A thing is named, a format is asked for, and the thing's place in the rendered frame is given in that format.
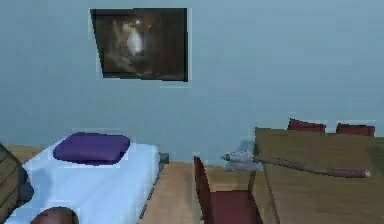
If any dark red chair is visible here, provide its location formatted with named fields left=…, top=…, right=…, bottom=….
left=335, top=122, right=376, bottom=137
left=193, top=155, right=264, bottom=224
left=287, top=118, right=327, bottom=134

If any purple pillow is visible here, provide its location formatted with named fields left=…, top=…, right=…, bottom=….
left=52, top=132, right=131, bottom=166

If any grey headed axe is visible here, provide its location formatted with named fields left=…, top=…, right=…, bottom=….
left=221, top=149, right=372, bottom=179

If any light blue bed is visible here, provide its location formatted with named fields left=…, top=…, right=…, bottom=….
left=4, top=134, right=170, bottom=224

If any brown wooden table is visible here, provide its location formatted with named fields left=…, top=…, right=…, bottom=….
left=247, top=126, right=384, bottom=224

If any brown round ball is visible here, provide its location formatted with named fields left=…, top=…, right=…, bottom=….
left=29, top=206, right=80, bottom=224

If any olive green striped object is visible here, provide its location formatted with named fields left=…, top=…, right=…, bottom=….
left=0, top=142, right=35, bottom=222

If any dark framed wall picture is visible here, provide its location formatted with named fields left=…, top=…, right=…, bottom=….
left=89, top=7, right=189, bottom=83

